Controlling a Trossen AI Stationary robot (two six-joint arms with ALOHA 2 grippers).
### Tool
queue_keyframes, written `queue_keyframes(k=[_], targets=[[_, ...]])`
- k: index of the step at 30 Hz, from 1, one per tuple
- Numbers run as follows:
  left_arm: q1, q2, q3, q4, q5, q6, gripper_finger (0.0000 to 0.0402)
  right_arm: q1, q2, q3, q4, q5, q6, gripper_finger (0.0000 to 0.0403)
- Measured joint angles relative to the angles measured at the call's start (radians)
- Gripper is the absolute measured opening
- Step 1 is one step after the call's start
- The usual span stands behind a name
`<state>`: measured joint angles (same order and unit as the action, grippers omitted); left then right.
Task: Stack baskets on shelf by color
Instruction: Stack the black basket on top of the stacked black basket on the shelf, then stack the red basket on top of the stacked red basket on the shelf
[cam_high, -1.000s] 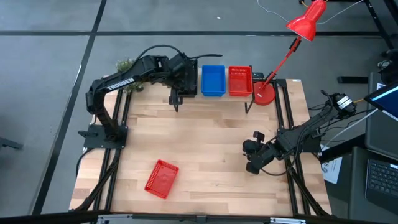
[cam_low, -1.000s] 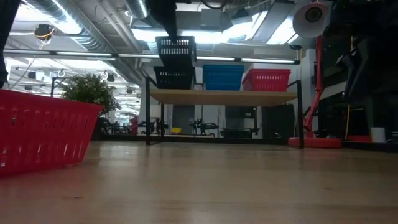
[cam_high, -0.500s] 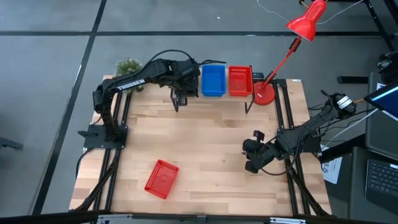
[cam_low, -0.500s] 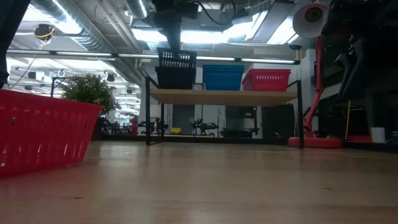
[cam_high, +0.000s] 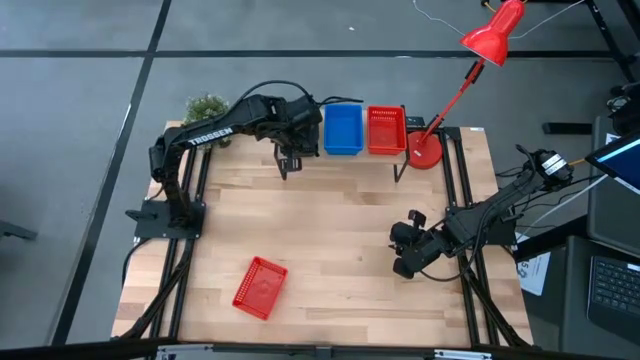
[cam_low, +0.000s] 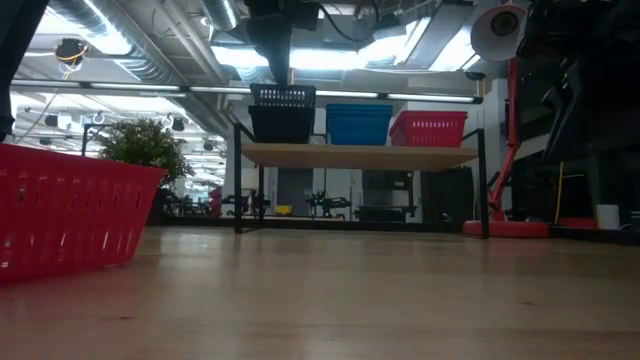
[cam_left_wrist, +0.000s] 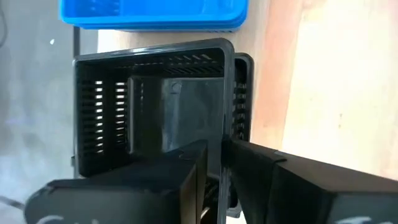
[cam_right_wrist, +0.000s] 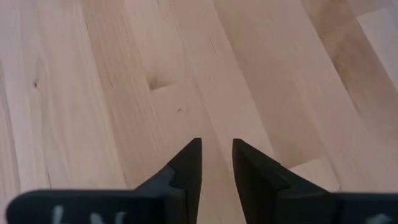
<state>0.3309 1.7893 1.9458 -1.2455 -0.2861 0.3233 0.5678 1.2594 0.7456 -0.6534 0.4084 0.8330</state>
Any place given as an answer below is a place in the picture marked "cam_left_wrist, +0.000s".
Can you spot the black slotted plastic basket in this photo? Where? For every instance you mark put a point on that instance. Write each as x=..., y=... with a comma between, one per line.
x=244, y=102
x=192, y=109

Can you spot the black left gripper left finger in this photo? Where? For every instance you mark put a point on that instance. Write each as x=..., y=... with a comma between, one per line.
x=124, y=193

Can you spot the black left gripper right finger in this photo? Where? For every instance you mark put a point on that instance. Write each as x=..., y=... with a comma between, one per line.
x=311, y=193

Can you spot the wooden shelf board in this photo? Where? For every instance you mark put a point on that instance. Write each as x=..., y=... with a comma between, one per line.
x=326, y=93

